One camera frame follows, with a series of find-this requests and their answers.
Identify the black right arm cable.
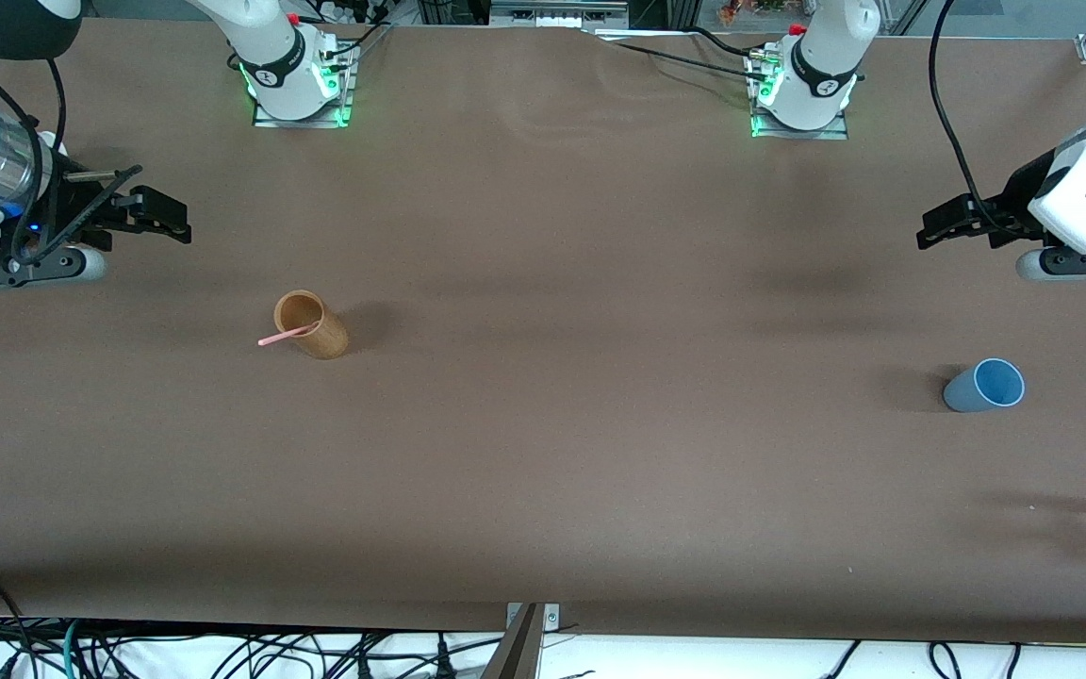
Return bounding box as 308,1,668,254
0,33,144,270

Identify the thin black cable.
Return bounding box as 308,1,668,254
689,25,772,59
600,36,763,78
321,21,395,63

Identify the bamboo cup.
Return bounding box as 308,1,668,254
273,290,350,360

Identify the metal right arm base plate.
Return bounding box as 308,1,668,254
253,38,356,128

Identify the dark metal bar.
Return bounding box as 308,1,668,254
481,604,545,679

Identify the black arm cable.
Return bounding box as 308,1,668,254
928,0,1025,237
0,33,144,270

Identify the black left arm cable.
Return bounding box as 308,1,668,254
928,0,1025,237

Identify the white power strip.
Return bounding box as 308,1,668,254
312,0,412,25

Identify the silver table bracket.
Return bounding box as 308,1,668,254
505,603,562,635

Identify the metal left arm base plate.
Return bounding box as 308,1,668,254
748,47,851,141

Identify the grey metal box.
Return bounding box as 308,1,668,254
489,0,632,29

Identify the blue plastic cup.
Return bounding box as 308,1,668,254
943,357,1026,414

